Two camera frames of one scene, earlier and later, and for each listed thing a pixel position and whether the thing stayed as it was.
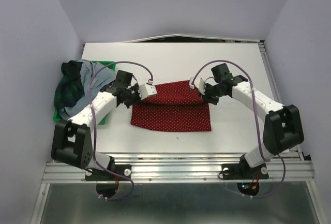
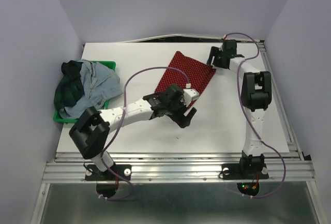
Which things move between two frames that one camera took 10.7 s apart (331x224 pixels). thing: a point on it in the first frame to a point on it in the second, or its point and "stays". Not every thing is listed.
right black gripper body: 212,93 to 218,59
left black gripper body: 133,96 to 175,112
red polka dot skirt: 176,106 to 198,74
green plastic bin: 111,65 stays
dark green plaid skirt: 70,88 stays
